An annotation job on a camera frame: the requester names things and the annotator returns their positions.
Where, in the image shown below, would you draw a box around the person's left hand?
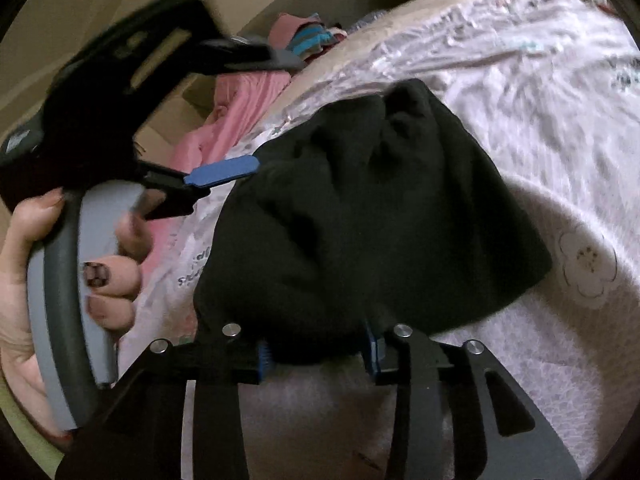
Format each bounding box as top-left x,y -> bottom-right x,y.
0,186 -> 154,441

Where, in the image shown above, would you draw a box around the pink quilt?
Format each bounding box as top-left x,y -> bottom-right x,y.
137,72 -> 291,282

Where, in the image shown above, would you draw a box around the striped folded clothes stack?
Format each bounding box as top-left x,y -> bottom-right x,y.
286,23 -> 347,63

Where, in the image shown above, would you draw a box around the light printed bed sheet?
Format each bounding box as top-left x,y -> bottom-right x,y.
119,0 -> 639,479

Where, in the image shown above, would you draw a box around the pink pillow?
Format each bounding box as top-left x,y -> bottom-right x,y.
267,13 -> 321,49

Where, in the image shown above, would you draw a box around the black printed t-shirt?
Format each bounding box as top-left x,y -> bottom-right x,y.
193,79 -> 552,365

